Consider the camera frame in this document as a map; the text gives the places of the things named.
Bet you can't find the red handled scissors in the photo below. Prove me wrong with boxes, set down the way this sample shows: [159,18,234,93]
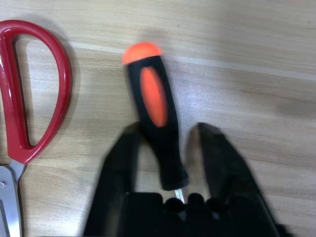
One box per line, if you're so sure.
[0,19,74,237]

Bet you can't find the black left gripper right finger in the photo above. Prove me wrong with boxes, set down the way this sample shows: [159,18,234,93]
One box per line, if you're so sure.
[197,122,280,237]

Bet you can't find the orange black handled screwdriver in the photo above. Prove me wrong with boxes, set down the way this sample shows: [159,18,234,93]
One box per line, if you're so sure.
[121,41,190,199]

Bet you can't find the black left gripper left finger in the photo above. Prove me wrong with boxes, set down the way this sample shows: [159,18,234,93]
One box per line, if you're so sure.
[83,122,143,237]

